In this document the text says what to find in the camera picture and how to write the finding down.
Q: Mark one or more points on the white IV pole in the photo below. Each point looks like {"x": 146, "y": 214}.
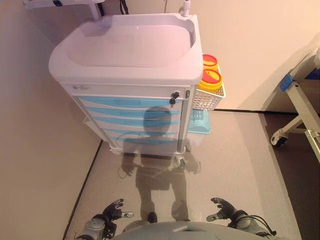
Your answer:
{"x": 186, "y": 8}

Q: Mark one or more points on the white hospital bed frame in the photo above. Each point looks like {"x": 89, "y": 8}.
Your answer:
{"x": 301, "y": 100}

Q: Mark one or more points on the white plastic mesh basket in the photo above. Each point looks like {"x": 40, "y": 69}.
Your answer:
{"x": 207, "y": 101}

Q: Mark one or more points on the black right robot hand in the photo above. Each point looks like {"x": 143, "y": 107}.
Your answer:
{"x": 226, "y": 210}

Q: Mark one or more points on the grey robot torso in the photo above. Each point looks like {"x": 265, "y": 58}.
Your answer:
{"x": 180, "y": 231}

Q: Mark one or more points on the silver cart latch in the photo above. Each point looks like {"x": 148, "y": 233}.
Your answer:
{"x": 187, "y": 94}

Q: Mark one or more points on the yellow sharps container red lid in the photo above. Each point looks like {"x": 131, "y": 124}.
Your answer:
{"x": 209, "y": 80}
{"x": 210, "y": 61}

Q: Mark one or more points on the white medical cart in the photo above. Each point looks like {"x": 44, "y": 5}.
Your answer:
{"x": 125, "y": 45}

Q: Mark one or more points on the black cart keys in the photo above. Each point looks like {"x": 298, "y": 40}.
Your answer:
{"x": 175, "y": 97}

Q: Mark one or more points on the blue bed corner bumper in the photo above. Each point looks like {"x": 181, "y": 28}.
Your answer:
{"x": 285, "y": 82}

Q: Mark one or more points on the white bed caster wheel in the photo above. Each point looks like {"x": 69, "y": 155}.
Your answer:
{"x": 279, "y": 140}

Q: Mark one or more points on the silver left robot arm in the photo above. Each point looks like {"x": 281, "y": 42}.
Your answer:
{"x": 93, "y": 226}

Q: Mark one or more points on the light blue waste bin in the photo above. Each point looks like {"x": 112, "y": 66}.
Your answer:
{"x": 200, "y": 122}

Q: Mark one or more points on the clear plastic bin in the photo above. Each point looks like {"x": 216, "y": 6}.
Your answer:
{"x": 197, "y": 139}

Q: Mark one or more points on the cart caster wheel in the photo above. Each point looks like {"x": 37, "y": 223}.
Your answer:
{"x": 181, "y": 161}

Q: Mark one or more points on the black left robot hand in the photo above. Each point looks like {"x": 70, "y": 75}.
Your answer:
{"x": 112, "y": 212}

